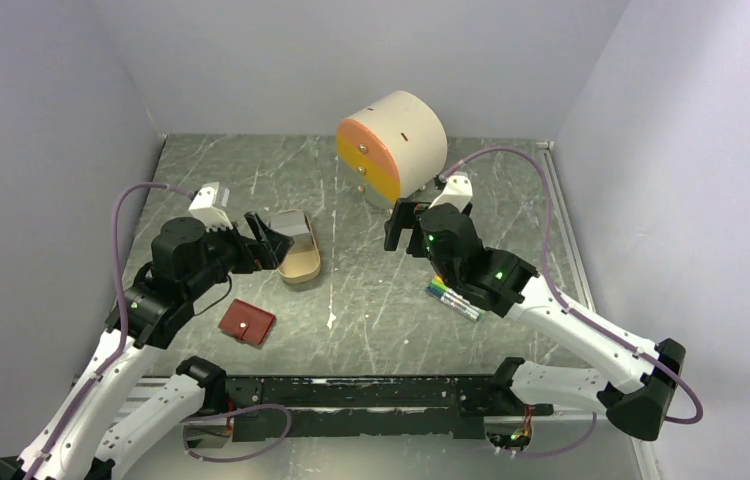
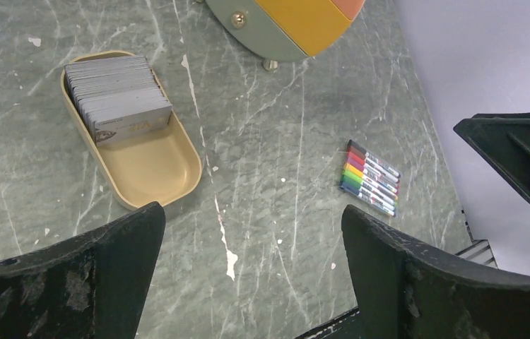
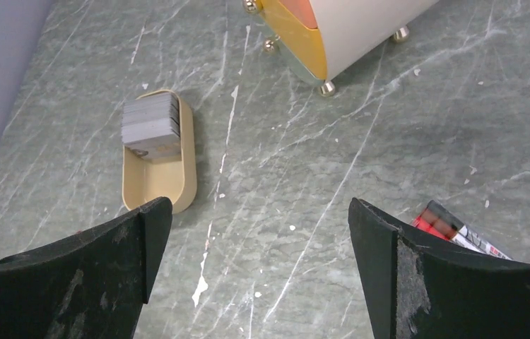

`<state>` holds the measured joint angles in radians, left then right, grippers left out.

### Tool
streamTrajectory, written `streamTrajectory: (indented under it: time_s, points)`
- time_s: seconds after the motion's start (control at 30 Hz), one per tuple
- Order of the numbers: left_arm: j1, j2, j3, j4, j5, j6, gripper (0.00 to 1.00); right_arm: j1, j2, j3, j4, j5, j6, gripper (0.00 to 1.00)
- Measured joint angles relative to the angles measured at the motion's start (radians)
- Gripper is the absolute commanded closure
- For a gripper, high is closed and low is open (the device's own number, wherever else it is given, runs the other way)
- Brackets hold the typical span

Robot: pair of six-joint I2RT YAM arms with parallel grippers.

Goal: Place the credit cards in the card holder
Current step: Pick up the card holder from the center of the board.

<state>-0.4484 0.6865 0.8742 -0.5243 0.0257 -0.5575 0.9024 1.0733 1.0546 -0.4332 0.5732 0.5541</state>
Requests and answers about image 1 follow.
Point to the pack of coloured markers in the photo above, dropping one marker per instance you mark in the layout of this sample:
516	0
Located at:
437	289

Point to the red leather card holder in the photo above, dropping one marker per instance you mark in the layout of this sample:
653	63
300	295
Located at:
246	323

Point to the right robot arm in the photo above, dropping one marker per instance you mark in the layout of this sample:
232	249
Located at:
629	379

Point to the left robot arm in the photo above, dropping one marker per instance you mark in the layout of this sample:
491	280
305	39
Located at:
83	440

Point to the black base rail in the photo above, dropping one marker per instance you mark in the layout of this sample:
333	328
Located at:
324	407

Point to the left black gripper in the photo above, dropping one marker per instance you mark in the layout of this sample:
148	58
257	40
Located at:
276	243

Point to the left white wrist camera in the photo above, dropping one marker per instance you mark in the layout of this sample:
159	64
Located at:
208	206

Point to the cream drawer cabinet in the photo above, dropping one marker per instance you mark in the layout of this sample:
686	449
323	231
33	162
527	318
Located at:
392	147

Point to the beige oval tray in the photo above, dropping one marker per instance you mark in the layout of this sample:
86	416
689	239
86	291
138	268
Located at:
303	262

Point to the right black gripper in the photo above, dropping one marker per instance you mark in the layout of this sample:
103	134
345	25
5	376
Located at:
395	225

